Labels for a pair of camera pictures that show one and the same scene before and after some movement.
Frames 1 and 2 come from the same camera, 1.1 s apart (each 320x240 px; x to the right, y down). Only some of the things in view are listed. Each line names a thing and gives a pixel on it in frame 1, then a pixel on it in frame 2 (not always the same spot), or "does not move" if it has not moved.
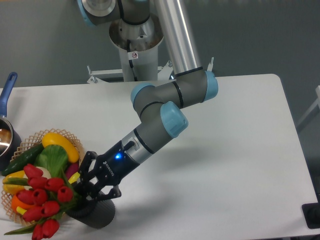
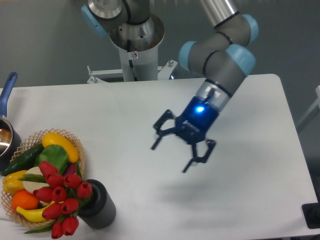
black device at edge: (311, 212) does not move
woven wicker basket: (7, 199) does not move
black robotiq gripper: (113, 166) → (195, 120)
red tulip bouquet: (42, 201) → (66, 192)
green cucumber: (28, 158) does not move
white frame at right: (317, 102) does not move
